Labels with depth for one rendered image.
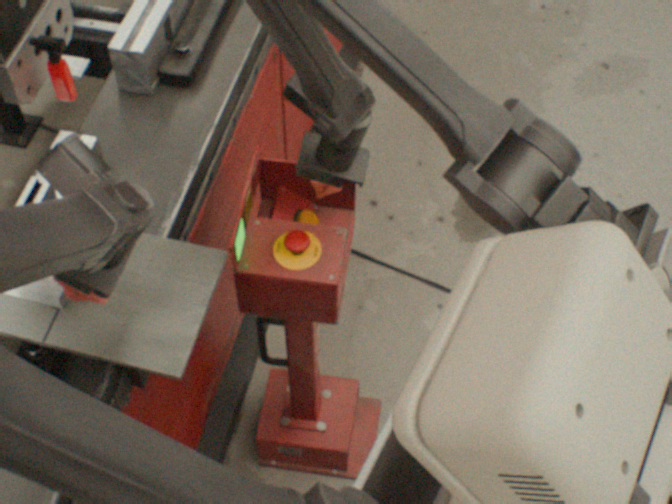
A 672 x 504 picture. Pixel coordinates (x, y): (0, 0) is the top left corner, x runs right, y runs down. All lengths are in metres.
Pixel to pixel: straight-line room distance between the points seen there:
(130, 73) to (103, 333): 0.52
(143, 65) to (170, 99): 0.08
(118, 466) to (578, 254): 0.36
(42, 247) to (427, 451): 0.33
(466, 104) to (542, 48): 2.05
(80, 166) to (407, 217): 1.56
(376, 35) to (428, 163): 1.70
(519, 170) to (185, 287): 0.45
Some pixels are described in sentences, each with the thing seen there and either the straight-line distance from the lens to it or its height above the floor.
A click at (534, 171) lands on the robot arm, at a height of 1.27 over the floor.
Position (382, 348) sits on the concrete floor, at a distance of 2.23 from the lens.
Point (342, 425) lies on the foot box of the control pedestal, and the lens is 2.01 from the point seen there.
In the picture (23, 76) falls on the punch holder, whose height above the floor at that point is 1.22.
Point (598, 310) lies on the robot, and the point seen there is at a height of 1.38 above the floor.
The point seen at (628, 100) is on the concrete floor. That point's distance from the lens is 2.85.
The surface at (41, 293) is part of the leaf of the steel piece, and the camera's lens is 1.18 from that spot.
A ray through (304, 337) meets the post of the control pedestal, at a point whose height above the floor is 0.48.
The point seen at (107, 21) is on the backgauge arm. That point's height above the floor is 0.84.
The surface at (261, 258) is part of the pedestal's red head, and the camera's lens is 1.42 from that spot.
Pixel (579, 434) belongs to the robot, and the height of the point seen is 1.36.
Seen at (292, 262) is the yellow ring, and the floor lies 0.78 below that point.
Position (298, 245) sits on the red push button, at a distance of 1.40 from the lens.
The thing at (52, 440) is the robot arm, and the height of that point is 1.47.
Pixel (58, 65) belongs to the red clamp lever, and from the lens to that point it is 1.11.
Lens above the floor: 1.95
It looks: 56 degrees down
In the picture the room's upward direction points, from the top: straight up
